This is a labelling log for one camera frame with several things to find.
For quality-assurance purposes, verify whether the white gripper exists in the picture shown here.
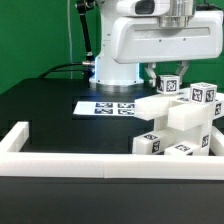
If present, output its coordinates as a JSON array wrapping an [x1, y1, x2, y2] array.
[[111, 0, 223, 87]]

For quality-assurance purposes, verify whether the white tagged cube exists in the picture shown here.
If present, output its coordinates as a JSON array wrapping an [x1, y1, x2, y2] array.
[[190, 82, 217, 104], [157, 75, 180, 94]]

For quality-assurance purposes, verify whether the white chair back frame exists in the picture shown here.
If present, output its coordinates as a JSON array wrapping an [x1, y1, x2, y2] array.
[[134, 88, 224, 131]]

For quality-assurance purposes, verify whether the small white chair part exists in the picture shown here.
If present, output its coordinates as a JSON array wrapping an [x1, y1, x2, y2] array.
[[132, 129, 174, 155]]

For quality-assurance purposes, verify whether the white chair seat block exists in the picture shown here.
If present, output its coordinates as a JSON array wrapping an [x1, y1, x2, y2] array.
[[154, 116, 213, 156]]

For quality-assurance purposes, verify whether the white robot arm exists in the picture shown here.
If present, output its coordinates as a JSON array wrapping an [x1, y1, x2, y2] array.
[[76, 0, 224, 88]]

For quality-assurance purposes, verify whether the white marker base sheet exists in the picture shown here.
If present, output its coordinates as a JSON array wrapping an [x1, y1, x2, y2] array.
[[73, 101, 135, 116]]

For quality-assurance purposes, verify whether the black cable hose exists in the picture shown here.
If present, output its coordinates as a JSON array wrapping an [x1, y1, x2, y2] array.
[[38, 0, 98, 80]]

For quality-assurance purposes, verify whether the thin white cable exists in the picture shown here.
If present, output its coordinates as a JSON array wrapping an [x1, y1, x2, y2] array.
[[66, 0, 74, 80]]

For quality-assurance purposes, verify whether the white U-shaped fence frame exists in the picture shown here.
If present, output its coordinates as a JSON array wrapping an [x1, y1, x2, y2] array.
[[0, 122, 224, 180]]

